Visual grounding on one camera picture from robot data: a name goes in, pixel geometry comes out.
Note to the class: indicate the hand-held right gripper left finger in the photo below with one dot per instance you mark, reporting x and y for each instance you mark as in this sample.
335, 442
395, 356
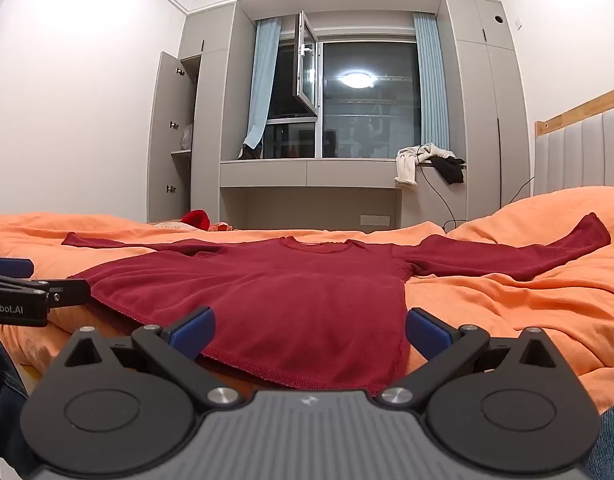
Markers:
194, 332

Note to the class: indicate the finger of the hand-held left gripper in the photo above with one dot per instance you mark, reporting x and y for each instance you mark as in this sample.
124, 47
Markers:
9, 266
69, 292

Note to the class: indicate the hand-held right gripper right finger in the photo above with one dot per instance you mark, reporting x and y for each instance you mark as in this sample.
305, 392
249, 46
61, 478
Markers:
427, 335

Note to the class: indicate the dark red sweater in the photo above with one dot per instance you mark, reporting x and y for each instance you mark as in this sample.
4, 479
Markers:
307, 300

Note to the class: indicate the orange blanket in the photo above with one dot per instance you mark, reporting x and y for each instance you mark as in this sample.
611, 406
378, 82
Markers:
512, 310

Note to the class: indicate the small orange cloth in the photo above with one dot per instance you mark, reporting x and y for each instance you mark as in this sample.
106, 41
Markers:
221, 227

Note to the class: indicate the patterned pink pillow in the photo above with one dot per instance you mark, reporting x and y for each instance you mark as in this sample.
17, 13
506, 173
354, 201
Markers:
169, 226

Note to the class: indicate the red plush item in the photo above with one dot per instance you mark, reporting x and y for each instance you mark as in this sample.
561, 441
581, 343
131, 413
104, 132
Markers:
197, 219

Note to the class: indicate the white cloth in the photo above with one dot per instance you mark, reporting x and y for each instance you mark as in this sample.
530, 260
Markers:
407, 167

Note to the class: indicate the black cloth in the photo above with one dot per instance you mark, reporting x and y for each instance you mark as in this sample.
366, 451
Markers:
449, 167

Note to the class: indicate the grey cabinet door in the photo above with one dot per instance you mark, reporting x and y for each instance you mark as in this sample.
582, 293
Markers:
169, 135

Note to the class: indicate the dark bag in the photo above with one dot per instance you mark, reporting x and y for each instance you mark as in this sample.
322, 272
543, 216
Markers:
249, 152

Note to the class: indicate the grey built-in desk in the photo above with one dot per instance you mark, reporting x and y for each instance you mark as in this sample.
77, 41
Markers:
307, 172

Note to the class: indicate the clear plastic bag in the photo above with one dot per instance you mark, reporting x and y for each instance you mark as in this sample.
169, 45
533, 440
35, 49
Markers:
187, 136

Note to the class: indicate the grey open cabinet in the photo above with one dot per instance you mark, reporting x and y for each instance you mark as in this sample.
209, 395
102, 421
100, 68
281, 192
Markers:
209, 125

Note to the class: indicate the person's right leg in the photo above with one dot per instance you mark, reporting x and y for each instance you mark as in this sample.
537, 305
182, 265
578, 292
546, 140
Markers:
612, 440

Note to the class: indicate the grey tall wardrobe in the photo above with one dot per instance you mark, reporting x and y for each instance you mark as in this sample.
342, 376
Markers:
487, 120

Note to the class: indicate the large window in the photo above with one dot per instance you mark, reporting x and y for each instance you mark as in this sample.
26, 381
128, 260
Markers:
369, 105

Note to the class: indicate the pleated light blue curtain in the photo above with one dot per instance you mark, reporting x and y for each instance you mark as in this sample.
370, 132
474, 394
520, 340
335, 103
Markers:
432, 85

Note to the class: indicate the plain light blue curtain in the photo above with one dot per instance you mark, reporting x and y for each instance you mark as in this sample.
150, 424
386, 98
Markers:
262, 85

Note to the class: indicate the open window sash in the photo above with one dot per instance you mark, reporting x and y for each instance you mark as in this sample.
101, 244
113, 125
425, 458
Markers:
305, 60

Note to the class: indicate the white wall socket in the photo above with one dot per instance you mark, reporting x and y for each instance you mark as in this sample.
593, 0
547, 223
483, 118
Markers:
374, 220

